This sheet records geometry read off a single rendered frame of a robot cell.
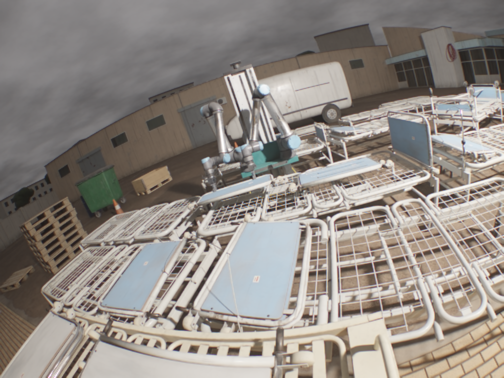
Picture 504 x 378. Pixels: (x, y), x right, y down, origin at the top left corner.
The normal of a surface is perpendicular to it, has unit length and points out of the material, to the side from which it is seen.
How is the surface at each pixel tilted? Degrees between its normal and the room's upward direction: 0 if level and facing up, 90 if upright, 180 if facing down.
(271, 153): 90
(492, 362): 0
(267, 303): 8
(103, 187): 94
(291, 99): 89
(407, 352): 1
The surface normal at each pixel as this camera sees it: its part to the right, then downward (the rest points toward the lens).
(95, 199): 0.23, 0.32
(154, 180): 0.84, -0.10
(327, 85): -0.01, 0.31
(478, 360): -0.31, -0.90
